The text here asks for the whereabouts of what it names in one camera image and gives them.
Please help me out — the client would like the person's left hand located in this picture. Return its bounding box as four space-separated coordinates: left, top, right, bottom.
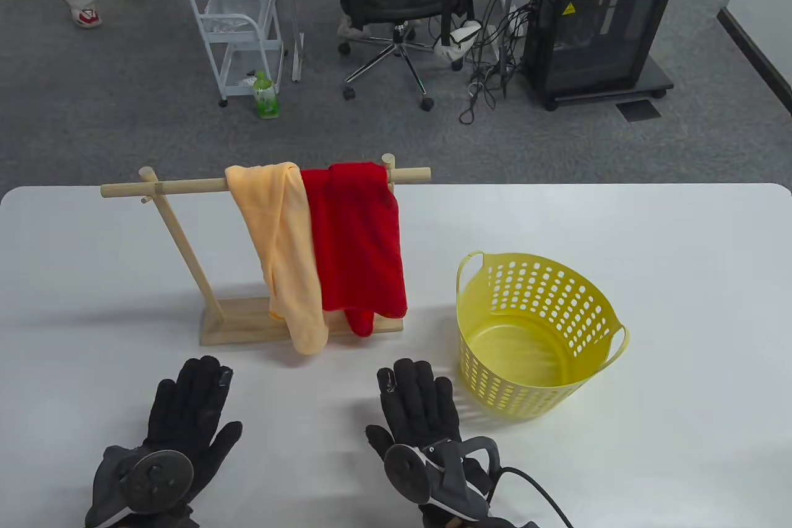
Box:
142 356 243 528

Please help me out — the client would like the red towel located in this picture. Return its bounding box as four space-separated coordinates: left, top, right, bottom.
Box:
300 162 408 338

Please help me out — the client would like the green plastic bottle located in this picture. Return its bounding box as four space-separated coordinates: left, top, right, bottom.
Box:
252 71 280 119

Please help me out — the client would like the yellow perforated plastic basket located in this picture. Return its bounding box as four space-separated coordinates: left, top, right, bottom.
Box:
457 251 631 422

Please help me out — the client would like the bundle of black cables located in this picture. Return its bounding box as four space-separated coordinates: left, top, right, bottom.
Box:
458 0 539 125

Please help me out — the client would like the black wheeled tower stand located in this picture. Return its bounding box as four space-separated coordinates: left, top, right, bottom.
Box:
526 64 675 112

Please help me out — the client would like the white rolling cart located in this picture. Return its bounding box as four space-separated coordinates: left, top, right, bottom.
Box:
183 0 286 108

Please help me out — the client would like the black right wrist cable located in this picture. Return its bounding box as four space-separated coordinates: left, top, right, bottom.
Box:
492 467 575 528

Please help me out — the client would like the black computer tower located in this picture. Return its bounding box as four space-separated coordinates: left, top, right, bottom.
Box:
523 0 678 102

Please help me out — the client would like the orange towel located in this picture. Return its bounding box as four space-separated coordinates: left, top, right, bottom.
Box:
225 162 330 356

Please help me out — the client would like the clear plastic bag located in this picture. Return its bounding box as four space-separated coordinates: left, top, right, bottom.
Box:
204 0 276 33

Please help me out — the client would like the wooden towel rack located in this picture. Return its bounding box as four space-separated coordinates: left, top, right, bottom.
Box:
101 154 432 347

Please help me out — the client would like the black floor plate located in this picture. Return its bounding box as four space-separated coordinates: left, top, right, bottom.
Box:
616 99 661 123

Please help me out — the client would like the person's right hand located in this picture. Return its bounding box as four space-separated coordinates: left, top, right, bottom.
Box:
365 358 496 528

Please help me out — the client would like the grey hand controller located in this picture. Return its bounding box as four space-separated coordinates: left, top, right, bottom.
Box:
85 445 194 528
384 436 501 522

